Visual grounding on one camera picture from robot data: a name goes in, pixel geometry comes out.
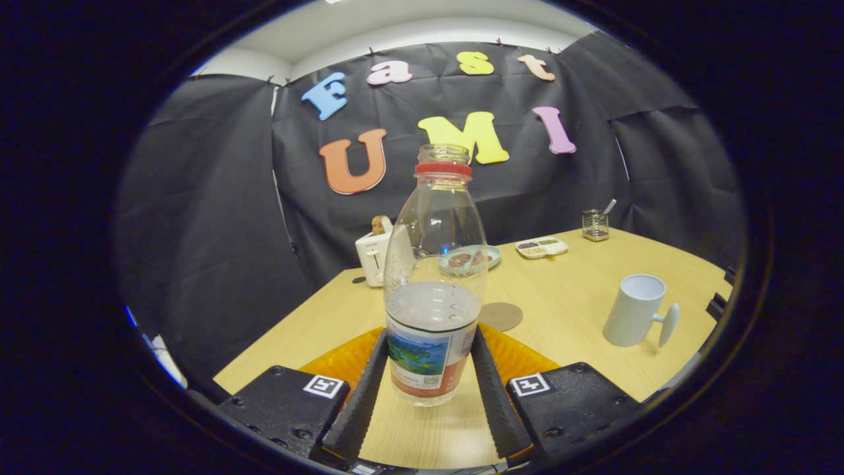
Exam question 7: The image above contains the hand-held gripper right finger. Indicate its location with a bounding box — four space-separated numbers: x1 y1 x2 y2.
469 322 644 462

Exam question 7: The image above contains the white cup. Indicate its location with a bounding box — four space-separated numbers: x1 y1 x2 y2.
603 274 680 348

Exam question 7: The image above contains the pale green plate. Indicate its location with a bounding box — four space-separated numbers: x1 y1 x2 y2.
438 245 502 276

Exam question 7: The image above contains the white toaster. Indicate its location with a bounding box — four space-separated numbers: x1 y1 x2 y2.
355 224 396 288

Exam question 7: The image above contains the black backdrop cloth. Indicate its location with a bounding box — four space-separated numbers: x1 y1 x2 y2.
113 30 746 396

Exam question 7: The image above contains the white divided condiment dish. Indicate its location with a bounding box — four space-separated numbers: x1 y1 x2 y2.
515 236 569 259

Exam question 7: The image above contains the round brown coaster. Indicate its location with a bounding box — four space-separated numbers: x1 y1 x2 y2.
479 302 524 333

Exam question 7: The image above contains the wooden table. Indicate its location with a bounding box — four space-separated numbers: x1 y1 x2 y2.
212 228 734 470

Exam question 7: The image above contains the small glass jar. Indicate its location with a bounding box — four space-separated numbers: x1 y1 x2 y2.
582 209 609 242

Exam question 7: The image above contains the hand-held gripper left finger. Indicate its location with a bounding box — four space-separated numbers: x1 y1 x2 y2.
218 327 390 466

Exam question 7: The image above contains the white panel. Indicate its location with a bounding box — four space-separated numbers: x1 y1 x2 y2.
125 305 189 390

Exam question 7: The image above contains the clear plastic juice bottle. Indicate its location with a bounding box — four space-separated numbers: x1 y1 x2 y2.
383 143 489 407

